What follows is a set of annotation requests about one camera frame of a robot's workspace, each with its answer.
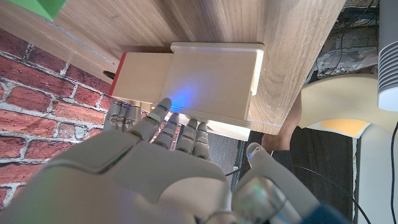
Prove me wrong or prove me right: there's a wooden drawer with red front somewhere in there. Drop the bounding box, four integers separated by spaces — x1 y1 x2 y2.
109 52 174 102

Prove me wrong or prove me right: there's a wooden box with slot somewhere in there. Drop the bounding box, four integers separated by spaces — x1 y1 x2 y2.
152 42 265 142

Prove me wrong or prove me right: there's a person in black clothing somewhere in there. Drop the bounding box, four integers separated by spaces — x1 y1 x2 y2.
261 91 357 218

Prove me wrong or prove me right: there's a red brick print backdrop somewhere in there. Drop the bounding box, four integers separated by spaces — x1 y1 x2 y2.
0 28 175 209

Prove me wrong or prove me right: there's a ribbed grey white column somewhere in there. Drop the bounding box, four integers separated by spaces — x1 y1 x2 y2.
377 0 398 112

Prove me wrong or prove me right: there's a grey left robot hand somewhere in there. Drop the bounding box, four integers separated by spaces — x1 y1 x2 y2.
102 98 143 133

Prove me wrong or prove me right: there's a green and white package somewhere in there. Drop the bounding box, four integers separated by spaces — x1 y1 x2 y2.
6 0 68 22

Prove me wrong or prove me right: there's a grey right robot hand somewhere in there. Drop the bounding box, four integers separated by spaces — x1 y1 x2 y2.
0 98 352 224

